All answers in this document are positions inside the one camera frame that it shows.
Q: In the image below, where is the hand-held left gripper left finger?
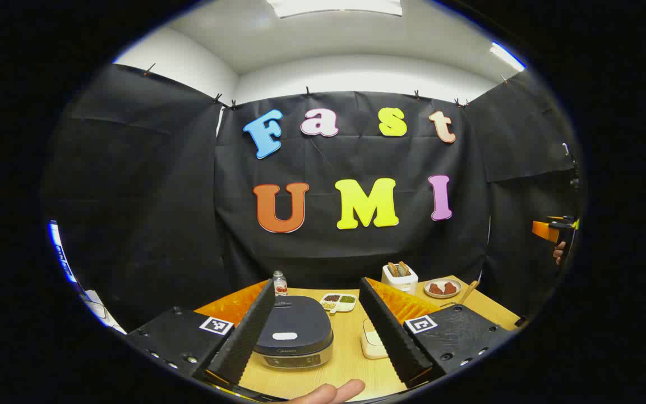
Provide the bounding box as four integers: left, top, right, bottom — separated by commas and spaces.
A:
127, 279, 276, 385

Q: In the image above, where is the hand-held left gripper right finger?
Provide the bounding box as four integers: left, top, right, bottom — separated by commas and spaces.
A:
358, 277, 517, 389

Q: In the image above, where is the clear container of white rice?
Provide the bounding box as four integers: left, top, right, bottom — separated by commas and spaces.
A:
361, 319, 389, 360

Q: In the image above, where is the dark grey rice cooker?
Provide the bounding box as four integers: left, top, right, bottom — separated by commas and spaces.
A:
253, 296, 335, 370

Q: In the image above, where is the wooden spoon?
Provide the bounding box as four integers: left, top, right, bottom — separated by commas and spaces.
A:
458, 281, 479, 307

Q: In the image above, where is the white toaster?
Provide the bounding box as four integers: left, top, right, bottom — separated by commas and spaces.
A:
381, 261, 419, 295

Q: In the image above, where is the white divided condiment dish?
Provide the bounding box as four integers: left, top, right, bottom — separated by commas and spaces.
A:
320, 293, 357, 314

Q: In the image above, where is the white round plate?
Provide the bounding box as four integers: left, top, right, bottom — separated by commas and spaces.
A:
424, 279, 463, 299

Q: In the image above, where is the black backdrop cloth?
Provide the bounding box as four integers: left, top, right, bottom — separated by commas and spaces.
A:
43, 63, 582, 332

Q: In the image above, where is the white side desk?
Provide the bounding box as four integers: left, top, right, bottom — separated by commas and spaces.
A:
84, 289, 127, 335

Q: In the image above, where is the small ceiling light panel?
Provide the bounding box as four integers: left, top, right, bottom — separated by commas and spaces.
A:
490, 42, 526, 72

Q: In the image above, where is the computer monitor screen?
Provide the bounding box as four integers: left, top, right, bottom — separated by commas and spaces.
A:
48, 221, 78, 284

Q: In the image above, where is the large ceiling light panel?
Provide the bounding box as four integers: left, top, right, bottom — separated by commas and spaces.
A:
267, 0, 403, 18

